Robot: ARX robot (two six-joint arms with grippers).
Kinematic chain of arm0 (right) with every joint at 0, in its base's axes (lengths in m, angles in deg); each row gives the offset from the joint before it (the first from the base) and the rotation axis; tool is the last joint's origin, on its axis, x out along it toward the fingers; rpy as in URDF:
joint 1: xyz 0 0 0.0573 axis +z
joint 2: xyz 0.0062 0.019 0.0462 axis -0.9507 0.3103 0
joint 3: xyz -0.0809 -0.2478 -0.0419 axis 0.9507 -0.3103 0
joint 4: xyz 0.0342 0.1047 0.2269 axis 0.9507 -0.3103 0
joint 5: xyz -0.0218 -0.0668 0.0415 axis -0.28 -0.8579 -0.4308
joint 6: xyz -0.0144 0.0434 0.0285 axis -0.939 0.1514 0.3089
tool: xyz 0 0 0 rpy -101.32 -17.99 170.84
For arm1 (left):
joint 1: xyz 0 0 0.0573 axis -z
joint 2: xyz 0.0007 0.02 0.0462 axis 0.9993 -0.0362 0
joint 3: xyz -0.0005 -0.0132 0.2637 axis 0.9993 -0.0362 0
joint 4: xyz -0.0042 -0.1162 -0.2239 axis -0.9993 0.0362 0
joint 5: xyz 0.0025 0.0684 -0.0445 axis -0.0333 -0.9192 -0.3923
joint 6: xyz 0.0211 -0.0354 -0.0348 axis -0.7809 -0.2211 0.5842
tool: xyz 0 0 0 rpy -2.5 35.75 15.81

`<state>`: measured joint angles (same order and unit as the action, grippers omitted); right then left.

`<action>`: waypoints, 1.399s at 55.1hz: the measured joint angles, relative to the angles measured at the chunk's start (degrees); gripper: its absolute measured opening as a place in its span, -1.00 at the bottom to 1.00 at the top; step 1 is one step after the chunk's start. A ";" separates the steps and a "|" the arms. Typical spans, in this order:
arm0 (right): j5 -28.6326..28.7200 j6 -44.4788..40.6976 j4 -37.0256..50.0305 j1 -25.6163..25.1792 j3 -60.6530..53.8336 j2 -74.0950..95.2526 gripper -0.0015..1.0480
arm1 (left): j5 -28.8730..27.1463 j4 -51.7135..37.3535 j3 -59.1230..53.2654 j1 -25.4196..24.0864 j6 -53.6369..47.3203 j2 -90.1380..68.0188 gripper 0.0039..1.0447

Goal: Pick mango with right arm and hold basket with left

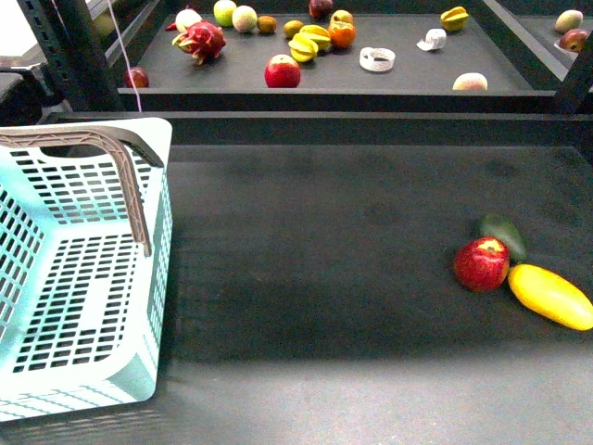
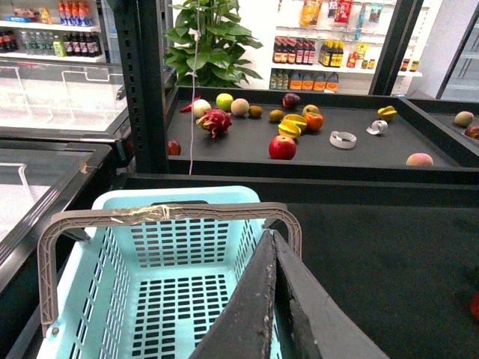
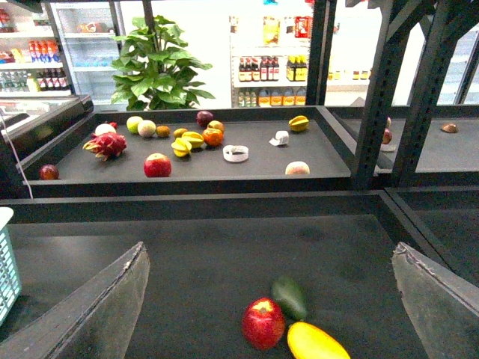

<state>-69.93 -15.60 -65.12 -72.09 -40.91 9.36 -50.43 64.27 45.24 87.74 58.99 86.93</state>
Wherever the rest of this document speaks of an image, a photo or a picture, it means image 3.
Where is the yellow star fruit right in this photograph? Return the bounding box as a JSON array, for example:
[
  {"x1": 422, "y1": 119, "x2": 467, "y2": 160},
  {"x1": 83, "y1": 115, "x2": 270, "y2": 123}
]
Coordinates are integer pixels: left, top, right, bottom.
[{"x1": 288, "y1": 115, "x2": 309, "y2": 132}]

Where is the pale peach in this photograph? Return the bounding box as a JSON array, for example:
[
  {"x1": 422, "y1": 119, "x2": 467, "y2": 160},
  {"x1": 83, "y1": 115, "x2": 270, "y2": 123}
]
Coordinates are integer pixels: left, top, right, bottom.
[{"x1": 285, "y1": 161, "x2": 310, "y2": 175}]

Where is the light blue plastic basket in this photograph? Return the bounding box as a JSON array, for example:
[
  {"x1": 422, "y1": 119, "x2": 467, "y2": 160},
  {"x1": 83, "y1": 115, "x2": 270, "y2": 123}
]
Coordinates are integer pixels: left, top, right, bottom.
[{"x1": 0, "y1": 207, "x2": 22, "y2": 325}]

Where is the red apple on back tray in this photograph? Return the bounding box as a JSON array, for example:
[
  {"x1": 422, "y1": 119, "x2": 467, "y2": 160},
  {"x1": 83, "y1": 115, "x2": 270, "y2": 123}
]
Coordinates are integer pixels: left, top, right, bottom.
[{"x1": 143, "y1": 153, "x2": 172, "y2": 178}]

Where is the small yellow-brown fruit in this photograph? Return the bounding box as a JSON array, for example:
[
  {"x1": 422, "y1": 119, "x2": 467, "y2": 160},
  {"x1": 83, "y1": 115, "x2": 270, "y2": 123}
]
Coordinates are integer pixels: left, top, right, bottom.
[{"x1": 173, "y1": 128, "x2": 187, "y2": 138}]

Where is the red apple near mango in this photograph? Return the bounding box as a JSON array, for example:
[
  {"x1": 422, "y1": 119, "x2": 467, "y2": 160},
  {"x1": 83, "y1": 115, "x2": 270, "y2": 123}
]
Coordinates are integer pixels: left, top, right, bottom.
[{"x1": 242, "y1": 297, "x2": 286, "y2": 351}]

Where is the yellow star fruit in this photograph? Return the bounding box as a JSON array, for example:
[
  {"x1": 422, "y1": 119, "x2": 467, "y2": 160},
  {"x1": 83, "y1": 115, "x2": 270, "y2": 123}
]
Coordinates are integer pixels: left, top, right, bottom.
[
  {"x1": 171, "y1": 138, "x2": 192, "y2": 158},
  {"x1": 181, "y1": 131, "x2": 204, "y2": 149},
  {"x1": 288, "y1": 115, "x2": 309, "y2": 132}
]

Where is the white cable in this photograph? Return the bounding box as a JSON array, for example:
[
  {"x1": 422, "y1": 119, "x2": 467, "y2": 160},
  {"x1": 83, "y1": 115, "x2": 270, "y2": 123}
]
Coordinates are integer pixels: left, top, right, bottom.
[{"x1": 0, "y1": 110, "x2": 34, "y2": 200}]

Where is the yellow-red small apple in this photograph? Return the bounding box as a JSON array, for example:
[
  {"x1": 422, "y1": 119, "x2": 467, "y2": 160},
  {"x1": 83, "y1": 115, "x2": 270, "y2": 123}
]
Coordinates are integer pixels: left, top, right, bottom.
[{"x1": 207, "y1": 120, "x2": 225, "y2": 132}]

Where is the green potted plant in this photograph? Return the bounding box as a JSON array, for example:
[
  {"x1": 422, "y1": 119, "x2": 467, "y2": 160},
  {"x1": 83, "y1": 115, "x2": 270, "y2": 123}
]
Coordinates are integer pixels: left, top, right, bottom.
[{"x1": 111, "y1": 15, "x2": 214, "y2": 111}]

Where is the dark purple passion fruit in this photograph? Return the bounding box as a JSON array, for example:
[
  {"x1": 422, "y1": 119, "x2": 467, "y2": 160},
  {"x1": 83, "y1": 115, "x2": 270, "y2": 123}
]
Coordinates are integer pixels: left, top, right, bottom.
[{"x1": 195, "y1": 110, "x2": 214, "y2": 128}]

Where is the yellow star fruit front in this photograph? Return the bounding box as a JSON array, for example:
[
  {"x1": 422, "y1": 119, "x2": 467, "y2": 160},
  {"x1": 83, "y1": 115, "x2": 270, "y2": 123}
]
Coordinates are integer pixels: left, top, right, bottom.
[{"x1": 171, "y1": 138, "x2": 192, "y2": 158}]

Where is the pink dragon fruit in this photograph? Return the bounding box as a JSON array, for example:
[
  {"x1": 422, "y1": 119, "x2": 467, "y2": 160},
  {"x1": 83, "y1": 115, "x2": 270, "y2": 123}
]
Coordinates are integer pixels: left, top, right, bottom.
[{"x1": 82, "y1": 132, "x2": 127, "y2": 161}]

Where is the glass door refrigerator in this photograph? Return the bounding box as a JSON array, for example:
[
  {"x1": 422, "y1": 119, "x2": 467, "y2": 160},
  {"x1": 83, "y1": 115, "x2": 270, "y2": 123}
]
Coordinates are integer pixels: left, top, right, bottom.
[{"x1": 49, "y1": 1, "x2": 126, "y2": 111}]

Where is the black back display tray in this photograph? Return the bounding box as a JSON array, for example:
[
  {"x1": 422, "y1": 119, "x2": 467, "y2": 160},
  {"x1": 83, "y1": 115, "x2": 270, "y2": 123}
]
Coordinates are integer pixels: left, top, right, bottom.
[{"x1": 22, "y1": 106, "x2": 353, "y2": 197}]

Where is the white grocery shelf with bottles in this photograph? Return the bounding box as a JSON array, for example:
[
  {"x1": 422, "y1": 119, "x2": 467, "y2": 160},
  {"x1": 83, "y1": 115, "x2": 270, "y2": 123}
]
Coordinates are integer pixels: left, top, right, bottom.
[{"x1": 228, "y1": 10, "x2": 380, "y2": 108}]

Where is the yellow star fruit back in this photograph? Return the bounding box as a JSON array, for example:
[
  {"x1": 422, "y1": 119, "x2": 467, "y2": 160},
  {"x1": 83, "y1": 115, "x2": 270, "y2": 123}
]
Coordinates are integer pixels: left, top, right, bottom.
[{"x1": 181, "y1": 131, "x2": 204, "y2": 149}]

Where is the small dark red plum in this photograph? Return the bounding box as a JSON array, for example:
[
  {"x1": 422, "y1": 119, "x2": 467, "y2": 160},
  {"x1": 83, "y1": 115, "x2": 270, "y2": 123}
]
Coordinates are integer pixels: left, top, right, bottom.
[{"x1": 39, "y1": 164, "x2": 60, "y2": 180}]

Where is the white round fruit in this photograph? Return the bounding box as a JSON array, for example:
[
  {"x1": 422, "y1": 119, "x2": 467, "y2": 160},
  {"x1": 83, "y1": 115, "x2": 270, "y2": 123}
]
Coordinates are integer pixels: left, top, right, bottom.
[{"x1": 94, "y1": 123, "x2": 116, "y2": 136}]

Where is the brown kiwi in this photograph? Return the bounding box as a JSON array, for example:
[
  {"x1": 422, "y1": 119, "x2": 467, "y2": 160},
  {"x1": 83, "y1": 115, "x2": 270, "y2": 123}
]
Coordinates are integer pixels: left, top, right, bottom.
[{"x1": 156, "y1": 126, "x2": 171, "y2": 138}]

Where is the green avocado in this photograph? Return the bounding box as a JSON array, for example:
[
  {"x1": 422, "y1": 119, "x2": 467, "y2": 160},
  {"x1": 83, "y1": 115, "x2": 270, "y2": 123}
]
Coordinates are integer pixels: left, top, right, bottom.
[{"x1": 271, "y1": 276, "x2": 308, "y2": 321}]

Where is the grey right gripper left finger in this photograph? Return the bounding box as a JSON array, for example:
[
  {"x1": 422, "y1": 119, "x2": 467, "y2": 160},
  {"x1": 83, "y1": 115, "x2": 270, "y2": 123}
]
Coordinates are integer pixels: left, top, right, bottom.
[{"x1": 1, "y1": 242, "x2": 150, "y2": 358}]

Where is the red mango behind post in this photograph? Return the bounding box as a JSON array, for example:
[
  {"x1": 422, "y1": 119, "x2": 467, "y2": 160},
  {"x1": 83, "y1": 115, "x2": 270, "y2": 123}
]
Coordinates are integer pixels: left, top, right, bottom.
[{"x1": 382, "y1": 117, "x2": 392, "y2": 145}]

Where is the black metal shelf post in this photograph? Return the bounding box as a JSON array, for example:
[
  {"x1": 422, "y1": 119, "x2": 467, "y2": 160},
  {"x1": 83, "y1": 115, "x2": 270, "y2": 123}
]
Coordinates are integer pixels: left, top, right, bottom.
[{"x1": 351, "y1": 1, "x2": 478, "y2": 189}]

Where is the orange tangerine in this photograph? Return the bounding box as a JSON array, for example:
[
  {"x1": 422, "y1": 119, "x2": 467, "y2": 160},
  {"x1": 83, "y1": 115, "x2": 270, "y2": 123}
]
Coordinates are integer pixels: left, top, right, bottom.
[{"x1": 202, "y1": 128, "x2": 224, "y2": 147}]

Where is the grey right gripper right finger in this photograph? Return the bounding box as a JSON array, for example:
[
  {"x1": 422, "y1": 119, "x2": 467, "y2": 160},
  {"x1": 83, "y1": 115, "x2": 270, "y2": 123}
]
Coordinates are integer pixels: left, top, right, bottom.
[{"x1": 391, "y1": 242, "x2": 478, "y2": 358}]

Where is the brown fruit far right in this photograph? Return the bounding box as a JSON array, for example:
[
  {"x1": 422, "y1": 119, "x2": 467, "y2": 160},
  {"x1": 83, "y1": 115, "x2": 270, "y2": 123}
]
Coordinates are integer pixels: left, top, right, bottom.
[{"x1": 441, "y1": 123, "x2": 458, "y2": 134}]

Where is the green apple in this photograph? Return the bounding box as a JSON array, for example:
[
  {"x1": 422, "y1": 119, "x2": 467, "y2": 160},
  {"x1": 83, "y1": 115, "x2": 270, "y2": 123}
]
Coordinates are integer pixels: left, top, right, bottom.
[{"x1": 126, "y1": 116, "x2": 144, "y2": 135}]

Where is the yellow mango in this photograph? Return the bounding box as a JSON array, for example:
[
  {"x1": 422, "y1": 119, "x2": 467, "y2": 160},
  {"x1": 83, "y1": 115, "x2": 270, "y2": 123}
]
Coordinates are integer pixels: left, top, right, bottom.
[{"x1": 287, "y1": 322, "x2": 350, "y2": 358}]

